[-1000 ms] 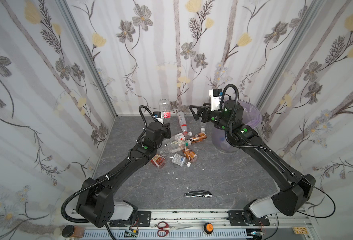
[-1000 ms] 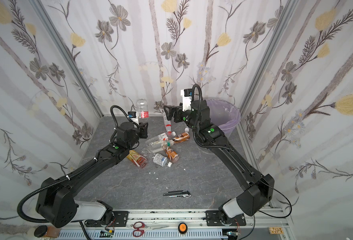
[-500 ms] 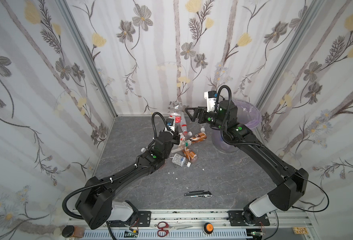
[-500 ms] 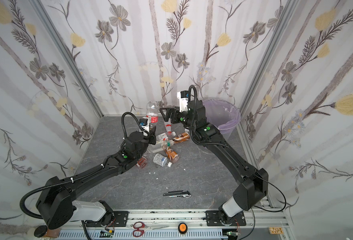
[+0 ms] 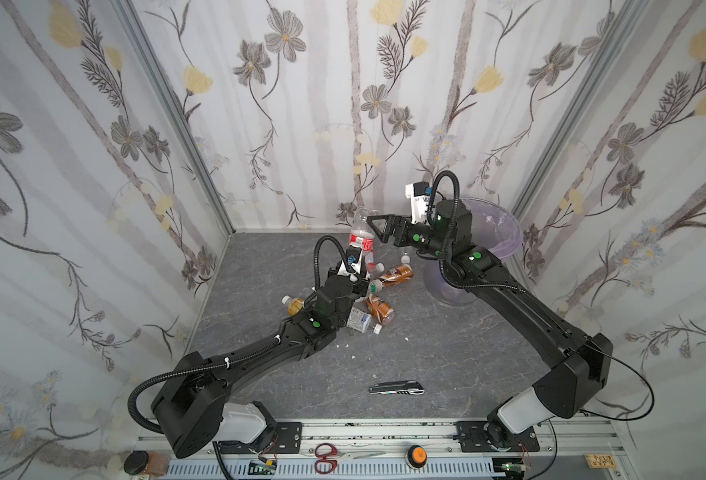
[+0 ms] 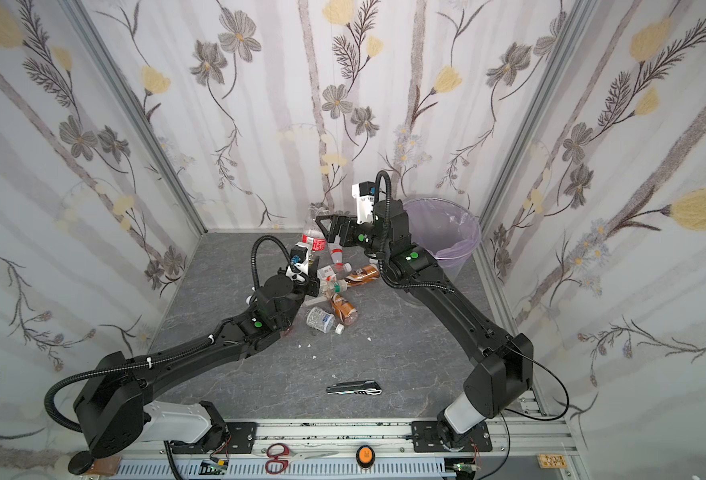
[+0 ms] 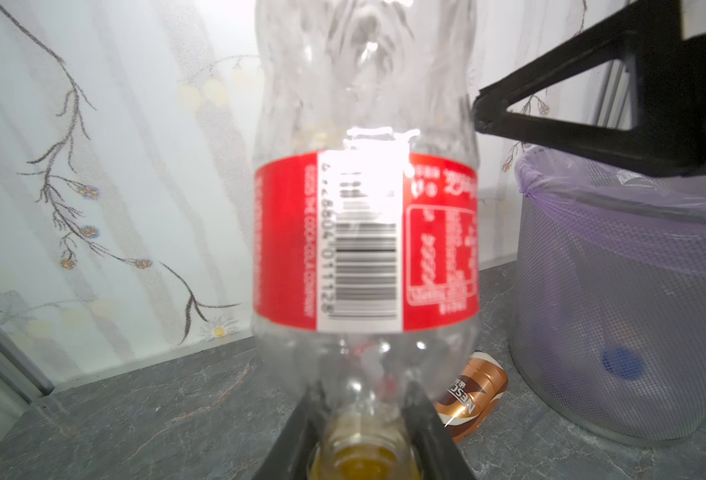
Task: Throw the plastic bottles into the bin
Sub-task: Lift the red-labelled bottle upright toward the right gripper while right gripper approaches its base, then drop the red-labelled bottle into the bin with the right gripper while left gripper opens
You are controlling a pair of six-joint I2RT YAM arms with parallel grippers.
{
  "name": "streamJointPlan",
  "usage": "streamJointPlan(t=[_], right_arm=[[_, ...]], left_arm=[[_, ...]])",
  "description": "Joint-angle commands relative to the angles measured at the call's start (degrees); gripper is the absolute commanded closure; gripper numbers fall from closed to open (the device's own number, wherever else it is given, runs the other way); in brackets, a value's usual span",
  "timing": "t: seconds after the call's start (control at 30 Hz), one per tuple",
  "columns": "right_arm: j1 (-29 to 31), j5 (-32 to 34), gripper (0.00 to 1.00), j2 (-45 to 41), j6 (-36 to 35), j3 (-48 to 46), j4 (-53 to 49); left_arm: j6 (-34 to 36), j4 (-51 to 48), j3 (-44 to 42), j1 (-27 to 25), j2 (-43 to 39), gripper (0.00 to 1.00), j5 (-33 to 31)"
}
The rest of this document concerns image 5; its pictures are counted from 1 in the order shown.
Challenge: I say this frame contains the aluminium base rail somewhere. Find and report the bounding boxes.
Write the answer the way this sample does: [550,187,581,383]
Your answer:
[165,417,640,479]

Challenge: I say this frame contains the orange black knob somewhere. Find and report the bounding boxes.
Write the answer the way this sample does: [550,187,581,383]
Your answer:
[406,445,428,470]

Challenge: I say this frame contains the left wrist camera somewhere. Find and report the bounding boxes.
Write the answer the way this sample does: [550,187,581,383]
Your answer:
[338,245,367,279]

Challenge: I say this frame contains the yellow label tea bottle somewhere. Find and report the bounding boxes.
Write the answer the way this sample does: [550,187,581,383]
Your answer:
[282,295,305,316]

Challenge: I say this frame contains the red handled scissors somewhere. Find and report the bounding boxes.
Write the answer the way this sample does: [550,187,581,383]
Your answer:
[313,443,384,475]

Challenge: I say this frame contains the brown coffee bottle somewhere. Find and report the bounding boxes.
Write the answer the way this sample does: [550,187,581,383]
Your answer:
[365,294,395,326]

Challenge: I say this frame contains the purple lined trash bin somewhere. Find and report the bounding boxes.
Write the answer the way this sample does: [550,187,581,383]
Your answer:
[422,197,525,307]

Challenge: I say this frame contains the white red label bottle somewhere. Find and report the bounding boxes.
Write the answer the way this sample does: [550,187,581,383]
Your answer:
[349,207,377,274]

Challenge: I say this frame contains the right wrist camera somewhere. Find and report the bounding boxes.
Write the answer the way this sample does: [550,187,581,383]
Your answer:
[405,181,432,224]

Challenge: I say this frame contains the grey label small bottle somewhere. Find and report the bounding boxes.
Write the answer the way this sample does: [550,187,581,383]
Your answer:
[346,307,382,334]

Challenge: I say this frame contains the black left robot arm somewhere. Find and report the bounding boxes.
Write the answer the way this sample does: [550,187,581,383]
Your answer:
[127,235,369,459]

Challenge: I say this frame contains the yellow label tag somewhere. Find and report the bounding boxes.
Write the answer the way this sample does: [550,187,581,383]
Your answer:
[584,453,618,470]

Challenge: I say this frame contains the small green circuit board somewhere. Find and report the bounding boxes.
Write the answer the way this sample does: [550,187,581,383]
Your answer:
[247,459,277,476]

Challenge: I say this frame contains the black round lid jar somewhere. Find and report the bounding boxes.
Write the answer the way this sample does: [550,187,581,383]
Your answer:
[123,450,170,477]

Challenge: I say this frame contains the black utility knife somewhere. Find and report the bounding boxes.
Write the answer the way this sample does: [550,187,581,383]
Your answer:
[368,380,425,396]

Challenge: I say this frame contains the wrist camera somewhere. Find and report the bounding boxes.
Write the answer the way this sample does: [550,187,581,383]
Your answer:
[405,181,432,224]
[338,245,367,279]

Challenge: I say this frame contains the brown tea bottle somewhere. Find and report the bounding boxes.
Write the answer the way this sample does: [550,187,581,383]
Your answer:
[378,264,414,287]

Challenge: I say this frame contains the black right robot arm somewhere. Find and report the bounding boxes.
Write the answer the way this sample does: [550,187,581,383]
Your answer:
[366,170,615,451]

